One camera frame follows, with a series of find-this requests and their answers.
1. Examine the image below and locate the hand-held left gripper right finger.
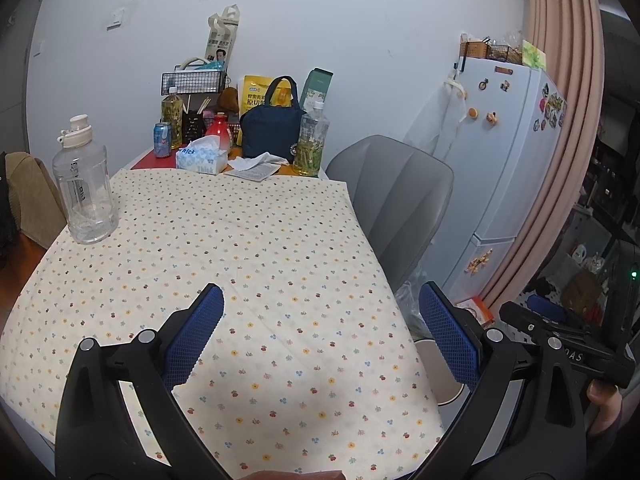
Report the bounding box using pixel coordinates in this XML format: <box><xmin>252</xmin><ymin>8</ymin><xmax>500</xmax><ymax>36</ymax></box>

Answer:
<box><xmin>415</xmin><ymin>281</ymin><xmax>586</xmax><ymax>480</ymax></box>

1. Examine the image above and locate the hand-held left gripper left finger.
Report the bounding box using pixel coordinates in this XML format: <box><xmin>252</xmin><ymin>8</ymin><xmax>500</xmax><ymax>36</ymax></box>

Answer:
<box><xmin>54</xmin><ymin>284</ymin><xmax>225</xmax><ymax>480</ymax></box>

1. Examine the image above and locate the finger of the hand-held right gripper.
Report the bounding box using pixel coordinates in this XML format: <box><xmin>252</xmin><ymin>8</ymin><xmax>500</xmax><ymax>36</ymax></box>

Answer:
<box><xmin>526</xmin><ymin>294</ymin><xmax>568</xmax><ymax>323</ymax></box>
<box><xmin>500</xmin><ymin>301</ymin><xmax>556</xmax><ymax>345</ymax></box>

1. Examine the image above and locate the cream wastebasket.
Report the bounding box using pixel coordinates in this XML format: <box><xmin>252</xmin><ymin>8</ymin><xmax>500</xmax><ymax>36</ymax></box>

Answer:
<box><xmin>415</xmin><ymin>337</ymin><xmax>463</xmax><ymax>406</ymax></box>

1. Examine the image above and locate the person's right hand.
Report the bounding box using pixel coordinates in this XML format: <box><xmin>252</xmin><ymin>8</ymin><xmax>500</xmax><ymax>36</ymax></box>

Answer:
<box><xmin>585</xmin><ymin>380</ymin><xmax>626</xmax><ymax>438</ymax></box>

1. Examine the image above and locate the orange white cardboard box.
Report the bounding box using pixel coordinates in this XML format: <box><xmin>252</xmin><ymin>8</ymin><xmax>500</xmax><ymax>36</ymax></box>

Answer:
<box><xmin>455</xmin><ymin>296</ymin><xmax>493</xmax><ymax>326</ymax></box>

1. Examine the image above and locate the clear plastic garbage bag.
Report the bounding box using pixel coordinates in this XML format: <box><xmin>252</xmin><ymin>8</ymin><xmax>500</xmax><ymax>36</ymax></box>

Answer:
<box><xmin>395</xmin><ymin>280</ymin><xmax>431</xmax><ymax>336</ymax></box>

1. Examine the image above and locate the orange garland fridge magnet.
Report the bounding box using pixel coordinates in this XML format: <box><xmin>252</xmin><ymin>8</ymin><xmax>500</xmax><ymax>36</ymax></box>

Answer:
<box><xmin>465</xmin><ymin>252</ymin><xmax>493</xmax><ymax>276</ymax></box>

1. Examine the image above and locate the table with floral cloth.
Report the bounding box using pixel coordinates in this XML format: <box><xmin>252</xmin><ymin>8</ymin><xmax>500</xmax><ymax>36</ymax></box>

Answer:
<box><xmin>0</xmin><ymin>167</ymin><xmax>446</xmax><ymax>480</ymax></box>

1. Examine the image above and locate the white fridge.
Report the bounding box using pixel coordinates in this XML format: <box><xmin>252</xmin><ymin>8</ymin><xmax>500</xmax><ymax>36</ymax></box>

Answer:
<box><xmin>440</xmin><ymin>55</ymin><xmax>568</xmax><ymax>306</ymax></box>

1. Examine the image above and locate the grey upholstered chair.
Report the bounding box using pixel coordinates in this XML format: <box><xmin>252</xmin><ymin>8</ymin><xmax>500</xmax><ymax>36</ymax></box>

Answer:
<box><xmin>325</xmin><ymin>135</ymin><xmax>455</xmax><ymax>293</ymax></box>

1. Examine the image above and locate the dark shelving unit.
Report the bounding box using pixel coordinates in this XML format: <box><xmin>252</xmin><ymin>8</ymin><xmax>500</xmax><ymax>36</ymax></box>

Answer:
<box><xmin>570</xmin><ymin>10</ymin><xmax>640</xmax><ymax>271</ymax></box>

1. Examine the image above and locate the white cloth and paper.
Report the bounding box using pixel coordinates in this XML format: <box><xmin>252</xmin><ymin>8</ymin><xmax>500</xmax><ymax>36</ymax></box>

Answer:
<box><xmin>225</xmin><ymin>160</ymin><xmax>283</xmax><ymax>182</ymax></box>

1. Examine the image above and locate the blue white tissue box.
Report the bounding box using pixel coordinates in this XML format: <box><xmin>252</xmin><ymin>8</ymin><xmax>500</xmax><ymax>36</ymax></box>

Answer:
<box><xmin>175</xmin><ymin>136</ymin><xmax>228</xmax><ymax>176</ymax></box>

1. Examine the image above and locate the large clear water bottle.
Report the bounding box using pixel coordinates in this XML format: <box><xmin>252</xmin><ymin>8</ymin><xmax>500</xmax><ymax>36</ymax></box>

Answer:
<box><xmin>52</xmin><ymin>114</ymin><xmax>120</xmax><ymax>246</ymax></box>

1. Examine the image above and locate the red placemat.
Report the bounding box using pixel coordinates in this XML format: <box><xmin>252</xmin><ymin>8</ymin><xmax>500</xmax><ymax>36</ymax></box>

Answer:
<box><xmin>131</xmin><ymin>147</ymin><xmax>181</xmax><ymax>171</ymax></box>

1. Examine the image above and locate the white crumpled cloth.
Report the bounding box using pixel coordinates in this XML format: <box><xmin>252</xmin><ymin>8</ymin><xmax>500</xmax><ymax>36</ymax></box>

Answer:
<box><xmin>229</xmin><ymin>152</ymin><xmax>291</xmax><ymax>171</ymax></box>

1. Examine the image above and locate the blue soda can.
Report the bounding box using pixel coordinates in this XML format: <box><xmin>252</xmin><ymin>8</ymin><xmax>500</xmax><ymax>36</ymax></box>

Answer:
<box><xmin>152</xmin><ymin>121</ymin><xmax>173</xmax><ymax>159</ymax></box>

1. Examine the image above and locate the pink curtain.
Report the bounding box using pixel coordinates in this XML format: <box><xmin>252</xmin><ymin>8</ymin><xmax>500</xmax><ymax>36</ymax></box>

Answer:
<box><xmin>482</xmin><ymin>0</ymin><xmax>603</xmax><ymax>311</ymax></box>

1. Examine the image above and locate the cluster of fridge magnets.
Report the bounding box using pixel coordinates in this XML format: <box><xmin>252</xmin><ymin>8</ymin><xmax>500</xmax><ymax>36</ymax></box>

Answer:
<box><xmin>537</xmin><ymin>82</ymin><xmax>568</xmax><ymax>131</ymax></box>

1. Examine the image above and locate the red white bottle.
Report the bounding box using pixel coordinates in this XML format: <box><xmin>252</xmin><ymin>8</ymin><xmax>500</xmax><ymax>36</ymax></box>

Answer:
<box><xmin>204</xmin><ymin>112</ymin><xmax>233</xmax><ymax>153</ymax></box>

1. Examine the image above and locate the brown padded chair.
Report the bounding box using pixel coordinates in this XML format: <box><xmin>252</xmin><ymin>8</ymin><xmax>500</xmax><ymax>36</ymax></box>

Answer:
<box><xmin>5</xmin><ymin>151</ymin><xmax>68</xmax><ymax>251</ymax></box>

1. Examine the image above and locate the black chopstick holder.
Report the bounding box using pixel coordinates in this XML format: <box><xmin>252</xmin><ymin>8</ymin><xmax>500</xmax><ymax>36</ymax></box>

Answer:
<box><xmin>182</xmin><ymin>97</ymin><xmax>211</xmax><ymax>145</ymax></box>

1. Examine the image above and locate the translucent hanging bag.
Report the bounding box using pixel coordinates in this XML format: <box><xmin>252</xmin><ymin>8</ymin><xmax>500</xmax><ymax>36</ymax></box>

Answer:
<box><xmin>405</xmin><ymin>72</ymin><xmax>468</xmax><ymax>161</ymax></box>

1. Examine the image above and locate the small green tea bottle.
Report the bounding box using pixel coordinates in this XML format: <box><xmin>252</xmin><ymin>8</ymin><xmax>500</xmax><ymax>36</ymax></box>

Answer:
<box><xmin>161</xmin><ymin>86</ymin><xmax>185</xmax><ymax>150</ymax></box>

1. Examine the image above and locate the navy lunch bag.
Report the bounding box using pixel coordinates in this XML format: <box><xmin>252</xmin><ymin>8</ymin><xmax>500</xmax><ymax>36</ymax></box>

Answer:
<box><xmin>239</xmin><ymin>76</ymin><xmax>307</xmax><ymax>165</ymax></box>

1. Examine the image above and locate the black cloth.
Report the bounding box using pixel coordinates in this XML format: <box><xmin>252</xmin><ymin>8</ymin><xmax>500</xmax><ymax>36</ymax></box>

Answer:
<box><xmin>0</xmin><ymin>175</ymin><xmax>21</xmax><ymax>251</ymax></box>

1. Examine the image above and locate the brown plush toy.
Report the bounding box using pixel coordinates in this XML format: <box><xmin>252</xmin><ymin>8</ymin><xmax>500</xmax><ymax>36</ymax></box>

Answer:
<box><xmin>216</xmin><ymin>86</ymin><xmax>240</xmax><ymax>116</ymax></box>

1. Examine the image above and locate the yellow snack packet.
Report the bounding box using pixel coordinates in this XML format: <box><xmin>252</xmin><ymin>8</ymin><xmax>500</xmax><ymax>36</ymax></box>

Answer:
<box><xmin>242</xmin><ymin>75</ymin><xmax>293</xmax><ymax>146</ymax></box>

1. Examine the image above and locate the green card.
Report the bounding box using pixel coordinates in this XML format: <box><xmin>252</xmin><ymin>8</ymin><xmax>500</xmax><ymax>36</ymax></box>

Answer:
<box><xmin>521</xmin><ymin>39</ymin><xmax>543</xmax><ymax>68</ymax></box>

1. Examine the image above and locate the tall green box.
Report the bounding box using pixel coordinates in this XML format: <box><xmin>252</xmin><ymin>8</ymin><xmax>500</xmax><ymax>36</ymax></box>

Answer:
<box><xmin>302</xmin><ymin>67</ymin><xmax>335</xmax><ymax>116</ymax></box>

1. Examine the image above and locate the black wire basket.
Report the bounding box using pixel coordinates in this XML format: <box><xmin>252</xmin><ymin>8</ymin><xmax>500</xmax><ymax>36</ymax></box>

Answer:
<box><xmin>160</xmin><ymin>71</ymin><xmax>228</xmax><ymax>97</ymax></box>

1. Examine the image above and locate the dark wire basket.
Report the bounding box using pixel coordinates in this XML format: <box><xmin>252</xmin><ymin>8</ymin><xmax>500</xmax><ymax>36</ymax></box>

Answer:
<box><xmin>487</xmin><ymin>44</ymin><xmax>523</xmax><ymax>65</ymax></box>

